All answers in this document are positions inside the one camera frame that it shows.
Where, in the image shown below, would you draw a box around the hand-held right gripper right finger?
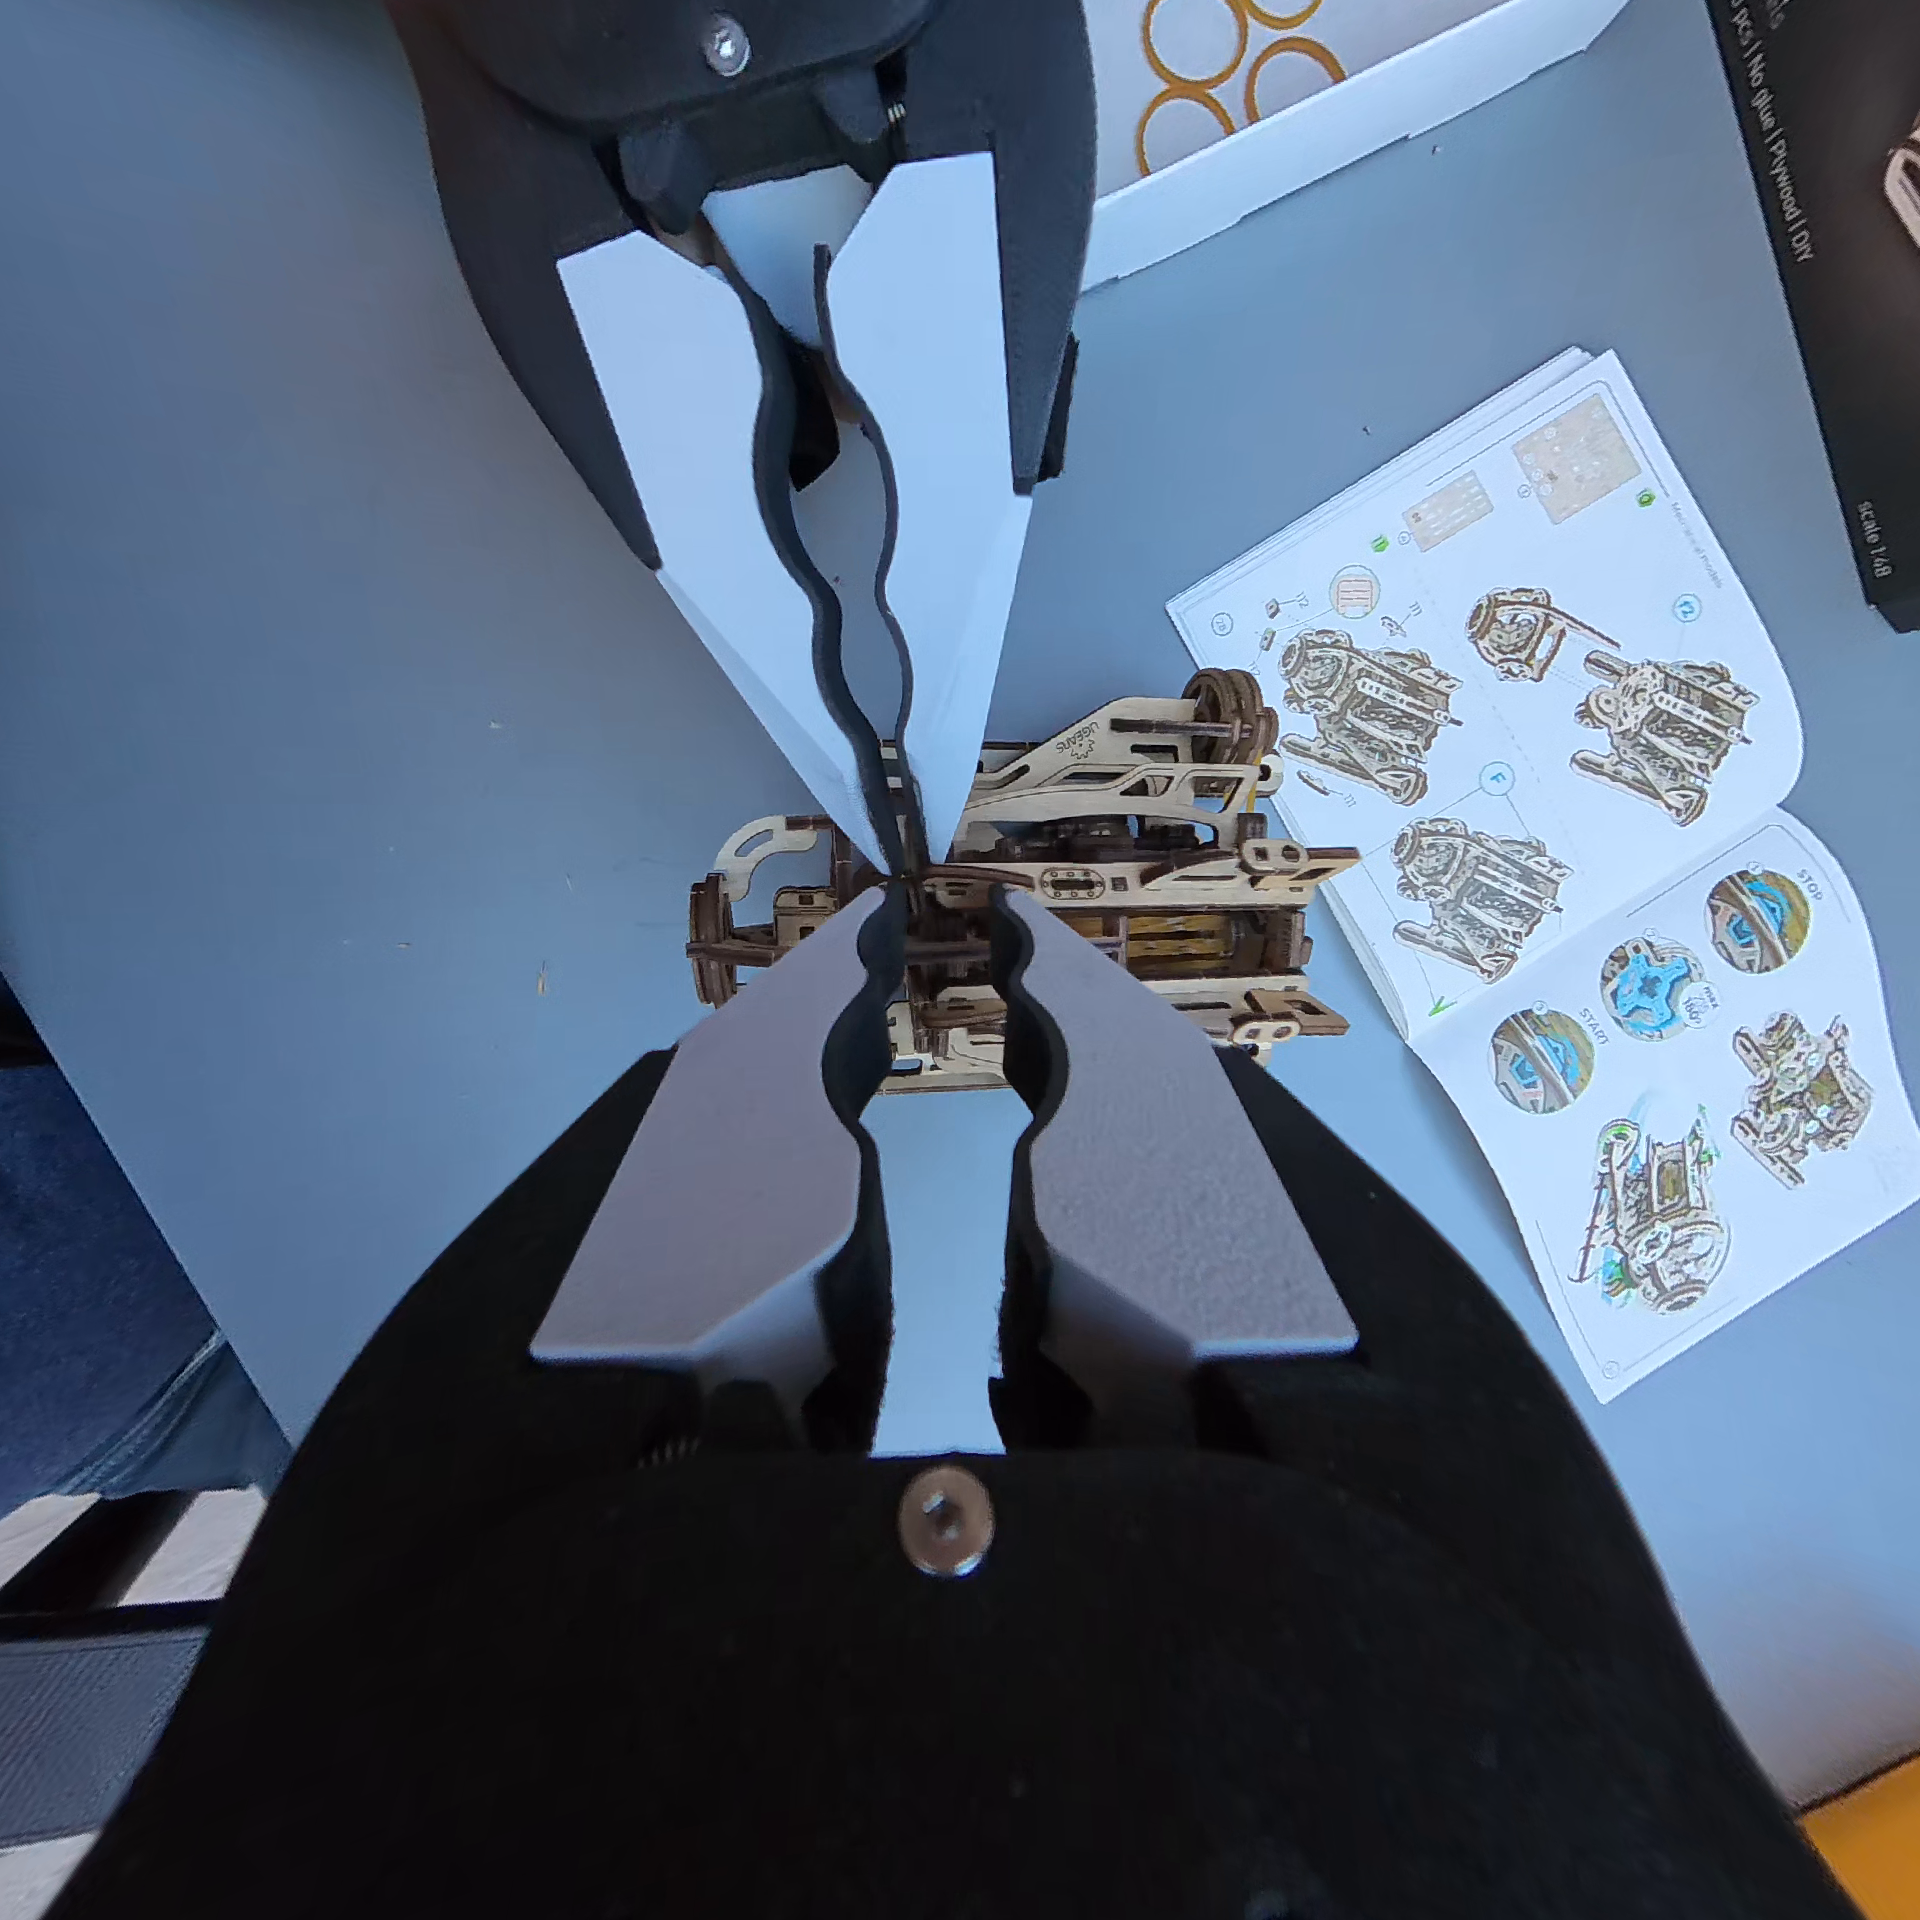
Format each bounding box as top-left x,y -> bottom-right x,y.
988,895 -> 1366,1449

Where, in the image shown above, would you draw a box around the illustrated instruction booklet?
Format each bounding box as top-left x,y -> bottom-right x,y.
1167,351 -> 1920,1408

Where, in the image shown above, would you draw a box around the person's blue jeans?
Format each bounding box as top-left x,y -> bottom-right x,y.
58,1327 -> 293,1503

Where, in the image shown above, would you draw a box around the black mesh office chair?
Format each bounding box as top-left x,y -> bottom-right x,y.
0,1485 -> 272,1861

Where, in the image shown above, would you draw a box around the yellow plastic crate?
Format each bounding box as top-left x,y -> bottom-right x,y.
1792,1785 -> 1920,1920

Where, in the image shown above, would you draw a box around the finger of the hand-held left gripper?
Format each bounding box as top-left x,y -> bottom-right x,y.
555,235 -> 904,876
817,150 -> 1043,868

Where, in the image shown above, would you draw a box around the white cardboard box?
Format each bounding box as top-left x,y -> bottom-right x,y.
1070,0 -> 1630,294

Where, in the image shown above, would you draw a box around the black model kit box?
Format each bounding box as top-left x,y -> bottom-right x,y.
1701,0 -> 1920,634

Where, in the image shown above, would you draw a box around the wooden submarine model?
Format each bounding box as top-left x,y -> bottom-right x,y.
684,667 -> 1366,1095

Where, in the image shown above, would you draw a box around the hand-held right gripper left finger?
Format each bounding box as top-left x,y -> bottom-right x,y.
529,884 -> 915,1452

